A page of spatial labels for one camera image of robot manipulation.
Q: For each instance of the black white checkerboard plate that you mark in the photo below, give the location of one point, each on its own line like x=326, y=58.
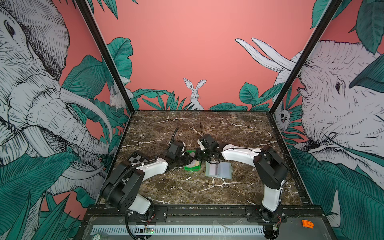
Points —
x=138, y=158

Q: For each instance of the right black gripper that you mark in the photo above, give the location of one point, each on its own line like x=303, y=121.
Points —
x=197, y=155

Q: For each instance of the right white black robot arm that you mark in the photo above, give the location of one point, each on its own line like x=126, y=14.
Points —
x=270, y=167

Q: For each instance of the black frame post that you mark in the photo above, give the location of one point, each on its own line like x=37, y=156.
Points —
x=323, y=23
x=98, y=38

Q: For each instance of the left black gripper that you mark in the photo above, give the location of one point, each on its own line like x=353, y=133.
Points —
x=188, y=159

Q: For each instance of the black front mounting rail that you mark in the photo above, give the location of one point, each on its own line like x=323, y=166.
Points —
x=166, y=212

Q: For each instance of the left black frame post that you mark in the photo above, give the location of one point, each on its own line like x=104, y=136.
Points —
x=98, y=38

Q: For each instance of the green plastic card tray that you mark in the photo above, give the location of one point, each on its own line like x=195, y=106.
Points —
x=192, y=154

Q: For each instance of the right black frame post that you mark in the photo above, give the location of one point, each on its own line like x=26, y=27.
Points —
x=323, y=23

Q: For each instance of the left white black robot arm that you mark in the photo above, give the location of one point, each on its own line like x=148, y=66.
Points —
x=121, y=189

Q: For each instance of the orange plastic clip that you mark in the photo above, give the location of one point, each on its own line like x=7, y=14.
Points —
x=307, y=224

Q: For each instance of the white perforated cable duct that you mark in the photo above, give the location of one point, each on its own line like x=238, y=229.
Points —
x=170, y=230

